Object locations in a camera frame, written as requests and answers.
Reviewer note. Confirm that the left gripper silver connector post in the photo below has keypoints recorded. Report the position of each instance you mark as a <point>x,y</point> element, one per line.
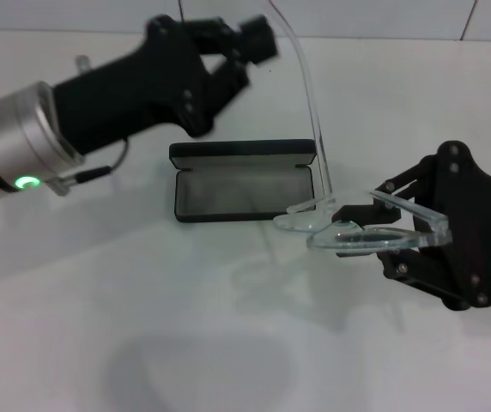
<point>82,63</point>

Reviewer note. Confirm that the black glasses case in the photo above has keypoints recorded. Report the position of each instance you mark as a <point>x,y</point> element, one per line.
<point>228,201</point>

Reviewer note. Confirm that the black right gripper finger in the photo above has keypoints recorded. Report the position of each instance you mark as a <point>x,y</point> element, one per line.
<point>357,212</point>
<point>408,270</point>

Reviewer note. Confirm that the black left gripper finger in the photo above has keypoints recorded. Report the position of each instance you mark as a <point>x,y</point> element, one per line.
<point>228,83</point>
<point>258,38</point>

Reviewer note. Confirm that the clear white glasses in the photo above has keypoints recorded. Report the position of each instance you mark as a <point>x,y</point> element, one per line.
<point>314,116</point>

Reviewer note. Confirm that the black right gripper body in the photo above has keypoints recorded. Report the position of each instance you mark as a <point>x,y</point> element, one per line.
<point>473,223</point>

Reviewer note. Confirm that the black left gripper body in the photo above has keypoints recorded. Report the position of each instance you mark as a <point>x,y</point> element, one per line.
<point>142,94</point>

